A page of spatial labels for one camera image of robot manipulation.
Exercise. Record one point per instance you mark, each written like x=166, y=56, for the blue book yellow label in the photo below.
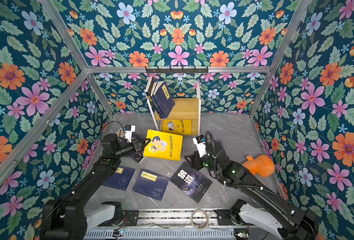
x=166, y=100
x=154, y=86

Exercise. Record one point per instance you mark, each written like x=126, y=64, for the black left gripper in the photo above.
x=135, y=145

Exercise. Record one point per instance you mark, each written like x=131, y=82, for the yellow book under shelf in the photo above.
x=178, y=127

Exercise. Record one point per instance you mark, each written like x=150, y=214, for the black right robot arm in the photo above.
x=274, y=215

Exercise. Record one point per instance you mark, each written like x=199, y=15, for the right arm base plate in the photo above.
x=224, y=218

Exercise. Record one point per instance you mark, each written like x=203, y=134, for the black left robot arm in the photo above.
x=65, y=219

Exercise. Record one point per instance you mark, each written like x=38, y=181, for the dark portrait book left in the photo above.
x=137, y=156

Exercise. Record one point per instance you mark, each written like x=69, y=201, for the yellow cartoon cover book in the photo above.
x=163, y=145

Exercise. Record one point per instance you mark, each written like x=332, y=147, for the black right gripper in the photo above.
x=195, y=160

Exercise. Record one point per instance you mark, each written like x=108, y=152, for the wooden white bookshelf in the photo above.
x=184, y=109

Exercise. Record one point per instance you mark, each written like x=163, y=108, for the black hook rail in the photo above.
x=176, y=70

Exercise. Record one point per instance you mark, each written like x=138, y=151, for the dark portrait book right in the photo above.
x=219, y=150

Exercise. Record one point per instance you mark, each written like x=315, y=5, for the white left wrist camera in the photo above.
x=128, y=131

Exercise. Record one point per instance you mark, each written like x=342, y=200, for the blue book front centre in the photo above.
x=151, y=184

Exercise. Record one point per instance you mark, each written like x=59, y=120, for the orange gourd toy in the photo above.
x=261, y=165

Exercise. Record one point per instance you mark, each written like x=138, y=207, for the black book on shelf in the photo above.
x=148, y=90

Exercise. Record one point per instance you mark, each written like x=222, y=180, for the black wolf cover book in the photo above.
x=190, y=181

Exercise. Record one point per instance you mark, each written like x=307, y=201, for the dark portrait book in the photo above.
x=137, y=156
x=219, y=150

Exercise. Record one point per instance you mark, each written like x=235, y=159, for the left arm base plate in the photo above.
x=129, y=218

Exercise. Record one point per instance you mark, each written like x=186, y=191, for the blue book under yellow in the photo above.
x=121, y=178

